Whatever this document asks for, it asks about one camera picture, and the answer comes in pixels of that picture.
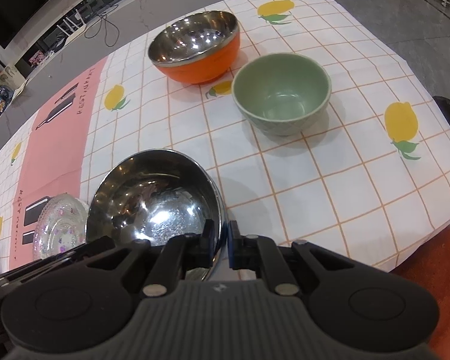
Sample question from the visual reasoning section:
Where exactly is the blue steel bowl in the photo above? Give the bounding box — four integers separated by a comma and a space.
86, 149, 227, 281

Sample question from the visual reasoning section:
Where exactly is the clear glass plate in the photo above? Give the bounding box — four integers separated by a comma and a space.
33, 193, 88, 260

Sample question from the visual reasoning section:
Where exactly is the green ceramic bowl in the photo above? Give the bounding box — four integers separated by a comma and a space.
232, 53, 332, 137

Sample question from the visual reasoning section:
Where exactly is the orange steel bowl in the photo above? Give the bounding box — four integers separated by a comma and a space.
148, 10, 241, 85

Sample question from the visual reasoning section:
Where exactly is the checkered lemon tablecloth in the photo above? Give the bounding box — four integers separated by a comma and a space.
0, 0, 450, 271

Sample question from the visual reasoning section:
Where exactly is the white wifi router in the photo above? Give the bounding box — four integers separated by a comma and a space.
57, 10, 87, 45

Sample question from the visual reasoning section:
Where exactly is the black cable on console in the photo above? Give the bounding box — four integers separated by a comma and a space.
82, 3, 121, 49

